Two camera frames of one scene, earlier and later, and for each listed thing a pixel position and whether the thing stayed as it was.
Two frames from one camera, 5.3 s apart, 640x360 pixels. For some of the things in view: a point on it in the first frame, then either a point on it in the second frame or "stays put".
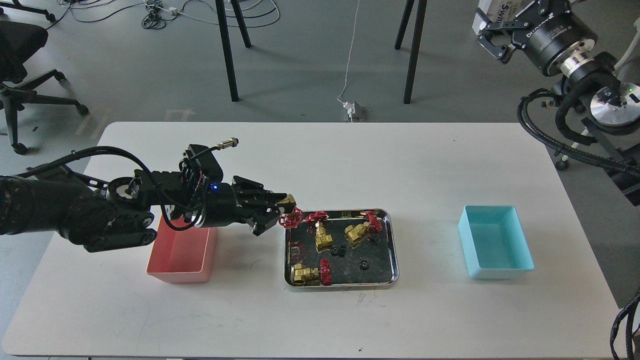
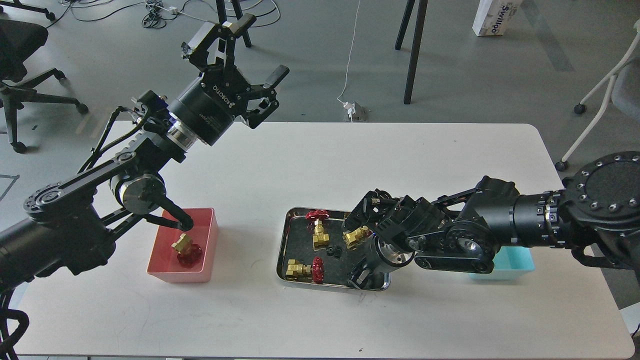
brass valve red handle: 294,219 -> 189,255
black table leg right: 418,32 stays put
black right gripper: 544,28 -> 380,255
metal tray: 339,249 stays put
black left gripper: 240,202 -> 206,106
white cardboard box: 496,11 stays put
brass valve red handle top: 322,239 stays put
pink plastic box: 182,256 stays put
